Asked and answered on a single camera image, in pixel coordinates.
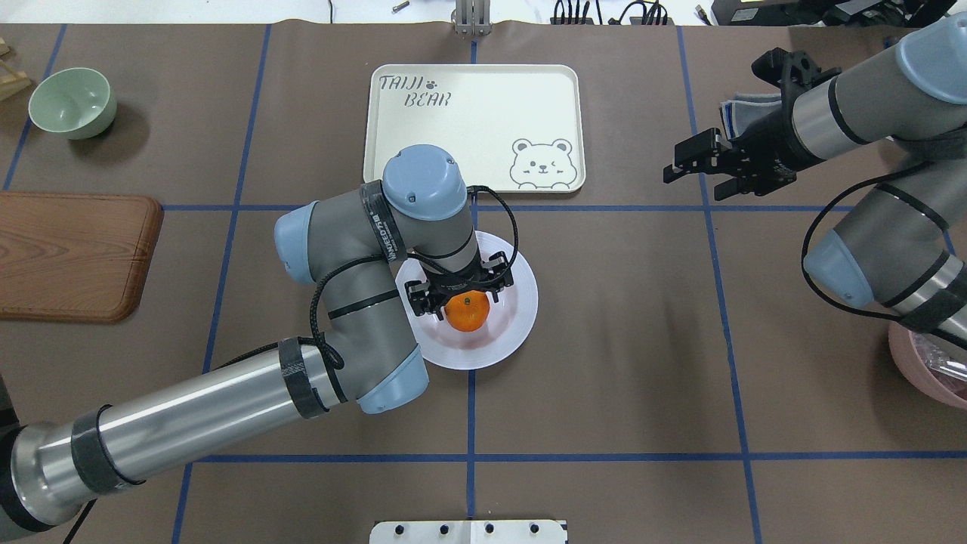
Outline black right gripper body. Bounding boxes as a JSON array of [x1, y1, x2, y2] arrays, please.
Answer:
[[721, 110, 820, 190]]

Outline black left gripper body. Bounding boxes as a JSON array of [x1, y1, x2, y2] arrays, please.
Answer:
[[404, 252, 517, 320]]

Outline orange mandarin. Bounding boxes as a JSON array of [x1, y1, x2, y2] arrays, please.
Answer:
[[444, 290, 490, 332]]

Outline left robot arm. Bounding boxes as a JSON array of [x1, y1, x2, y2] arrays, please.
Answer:
[[2, 144, 514, 542]]

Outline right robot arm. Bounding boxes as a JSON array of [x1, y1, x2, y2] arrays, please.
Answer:
[[663, 13, 966, 348]]

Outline cream bear tray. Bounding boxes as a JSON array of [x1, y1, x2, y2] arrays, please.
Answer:
[[363, 64, 586, 193]]

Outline grey folded cloth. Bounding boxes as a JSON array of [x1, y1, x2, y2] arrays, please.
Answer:
[[719, 93, 783, 141]]

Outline clear plastic ice pieces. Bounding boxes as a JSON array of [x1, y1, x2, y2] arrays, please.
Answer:
[[914, 334, 966, 382]]

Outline pink bowl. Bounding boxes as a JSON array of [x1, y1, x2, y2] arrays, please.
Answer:
[[888, 323, 966, 410]]

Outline wooden cutting board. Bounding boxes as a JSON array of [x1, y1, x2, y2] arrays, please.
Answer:
[[1, 190, 165, 323]]

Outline green ceramic bowl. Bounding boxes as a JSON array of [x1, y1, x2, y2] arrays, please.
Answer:
[[28, 66, 118, 141]]

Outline wooden cup rack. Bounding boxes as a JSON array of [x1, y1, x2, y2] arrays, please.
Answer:
[[1, 39, 33, 102]]

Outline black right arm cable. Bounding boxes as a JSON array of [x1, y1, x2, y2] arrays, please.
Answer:
[[801, 160, 967, 318]]

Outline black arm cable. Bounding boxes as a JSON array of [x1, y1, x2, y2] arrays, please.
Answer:
[[308, 184, 521, 371], [801, 160, 967, 318]]

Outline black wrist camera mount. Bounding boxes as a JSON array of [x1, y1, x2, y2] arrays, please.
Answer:
[[752, 48, 842, 96]]

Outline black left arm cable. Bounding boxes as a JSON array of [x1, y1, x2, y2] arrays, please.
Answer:
[[308, 184, 521, 371]]

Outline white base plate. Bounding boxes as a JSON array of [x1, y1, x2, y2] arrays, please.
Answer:
[[369, 519, 570, 543]]

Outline aluminium frame post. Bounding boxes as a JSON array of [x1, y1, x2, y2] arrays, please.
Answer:
[[450, 0, 493, 38]]

